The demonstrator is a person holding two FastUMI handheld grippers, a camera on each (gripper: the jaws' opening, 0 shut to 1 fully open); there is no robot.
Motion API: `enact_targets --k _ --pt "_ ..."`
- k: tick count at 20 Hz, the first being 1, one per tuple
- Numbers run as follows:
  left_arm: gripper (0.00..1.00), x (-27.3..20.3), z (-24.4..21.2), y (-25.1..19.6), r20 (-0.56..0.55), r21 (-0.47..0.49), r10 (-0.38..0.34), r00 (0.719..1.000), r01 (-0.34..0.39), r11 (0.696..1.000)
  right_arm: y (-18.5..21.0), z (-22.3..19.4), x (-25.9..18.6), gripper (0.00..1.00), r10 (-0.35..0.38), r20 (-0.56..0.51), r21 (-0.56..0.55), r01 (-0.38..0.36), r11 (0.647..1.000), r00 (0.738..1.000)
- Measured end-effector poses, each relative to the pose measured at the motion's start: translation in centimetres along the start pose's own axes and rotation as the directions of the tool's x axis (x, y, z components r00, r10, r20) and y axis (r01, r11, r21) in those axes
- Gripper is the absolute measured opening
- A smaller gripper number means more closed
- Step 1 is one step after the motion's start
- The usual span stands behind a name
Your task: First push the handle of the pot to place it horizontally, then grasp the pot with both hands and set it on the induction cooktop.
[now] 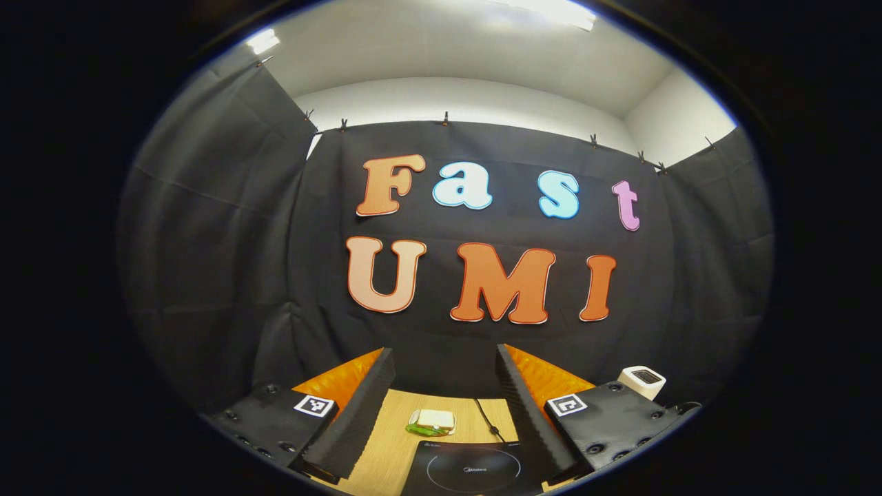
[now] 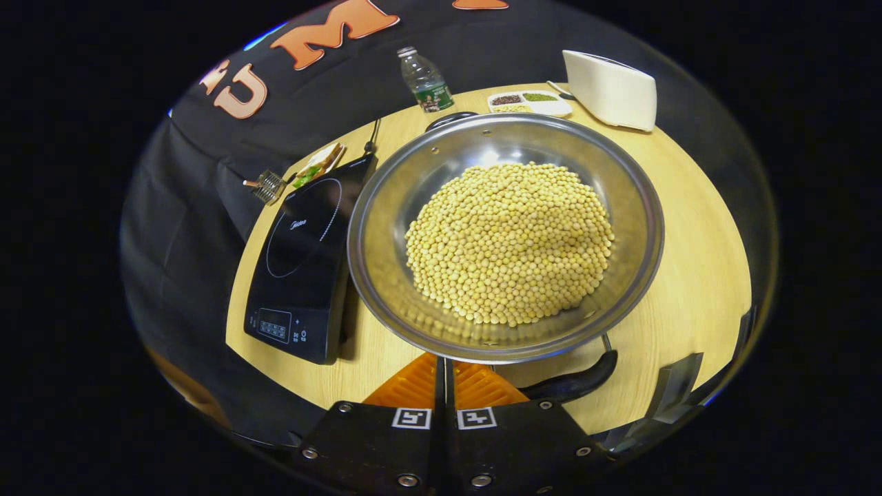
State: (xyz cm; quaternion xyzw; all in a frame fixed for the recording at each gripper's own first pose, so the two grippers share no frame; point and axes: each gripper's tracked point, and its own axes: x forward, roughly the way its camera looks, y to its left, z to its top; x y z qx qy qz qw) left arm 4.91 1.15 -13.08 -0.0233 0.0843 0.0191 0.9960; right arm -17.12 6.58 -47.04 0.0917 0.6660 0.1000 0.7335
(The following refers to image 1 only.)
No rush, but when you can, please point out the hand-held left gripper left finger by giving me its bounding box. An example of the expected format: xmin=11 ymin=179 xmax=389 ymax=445
xmin=203 ymin=348 xmax=397 ymax=485

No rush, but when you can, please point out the large ceiling light panel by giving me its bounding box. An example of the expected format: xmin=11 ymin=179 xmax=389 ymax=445
xmin=510 ymin=0 xmax=597 ymax=32

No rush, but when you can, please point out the black induction cooktop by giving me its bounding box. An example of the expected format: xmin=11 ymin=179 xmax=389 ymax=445
xmin=401 ymin=441 xmax=545 ymax=496

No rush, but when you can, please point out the black power cable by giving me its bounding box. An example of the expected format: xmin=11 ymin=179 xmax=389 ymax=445
xmin=474 ymin=398 xmax=507 ymax=443

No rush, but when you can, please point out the sandwich with lettuce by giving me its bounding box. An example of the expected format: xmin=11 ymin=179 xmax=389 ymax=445
xmin=407 ymin=409 xmax=457 ymax=437

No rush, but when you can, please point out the black backdrop cloth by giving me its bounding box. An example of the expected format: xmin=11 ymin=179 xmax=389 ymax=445
xmin=117 ymin=59 xmax=776 ymax=421

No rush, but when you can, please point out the small ceiling light panel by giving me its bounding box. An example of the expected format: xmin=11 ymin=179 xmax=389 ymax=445
xmin=247 ymin=28 xmax=280 ymax=56

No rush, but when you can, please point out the row of backdrop clips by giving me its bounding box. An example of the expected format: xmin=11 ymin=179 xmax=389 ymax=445
xmin=258 ymin=55 xmax=717 ymax=176

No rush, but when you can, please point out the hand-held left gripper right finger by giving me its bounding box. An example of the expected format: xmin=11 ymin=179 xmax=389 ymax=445
xmin=496 ymin=343 xmax=700 ymax=486

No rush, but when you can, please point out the white toaster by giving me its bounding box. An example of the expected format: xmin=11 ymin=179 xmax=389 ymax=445
xmin=617 ymin=366 xmax=667 ymax=401

